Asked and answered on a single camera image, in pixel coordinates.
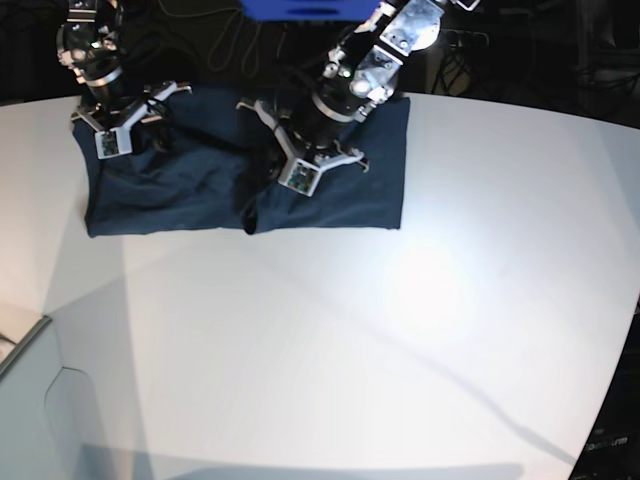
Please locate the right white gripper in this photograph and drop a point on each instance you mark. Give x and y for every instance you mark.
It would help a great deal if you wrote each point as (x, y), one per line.
(146, 108)

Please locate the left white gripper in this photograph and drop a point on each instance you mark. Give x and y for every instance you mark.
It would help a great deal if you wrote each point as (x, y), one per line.
(293, 147)

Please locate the dark blue t-shirt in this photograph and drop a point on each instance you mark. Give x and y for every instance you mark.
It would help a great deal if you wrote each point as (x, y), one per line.
(211, 165)

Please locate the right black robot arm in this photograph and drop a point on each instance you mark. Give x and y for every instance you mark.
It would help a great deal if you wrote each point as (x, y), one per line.
(88, 44)

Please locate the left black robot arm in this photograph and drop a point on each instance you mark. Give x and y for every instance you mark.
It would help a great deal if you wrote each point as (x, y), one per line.
(359, 73)

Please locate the blue box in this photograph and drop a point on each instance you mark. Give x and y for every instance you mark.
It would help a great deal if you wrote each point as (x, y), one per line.
(308, 10)

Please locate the black power strip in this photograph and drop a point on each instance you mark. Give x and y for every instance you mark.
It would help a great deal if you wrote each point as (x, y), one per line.
(463, 39)

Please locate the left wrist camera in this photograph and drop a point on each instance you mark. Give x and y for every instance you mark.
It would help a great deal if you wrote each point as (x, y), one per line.
(300, 176)

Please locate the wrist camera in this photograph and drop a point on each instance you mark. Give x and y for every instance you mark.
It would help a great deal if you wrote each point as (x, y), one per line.
(113, 143)
(300, 176)

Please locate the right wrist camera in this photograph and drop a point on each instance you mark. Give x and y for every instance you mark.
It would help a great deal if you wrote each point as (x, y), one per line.
(113, 143)

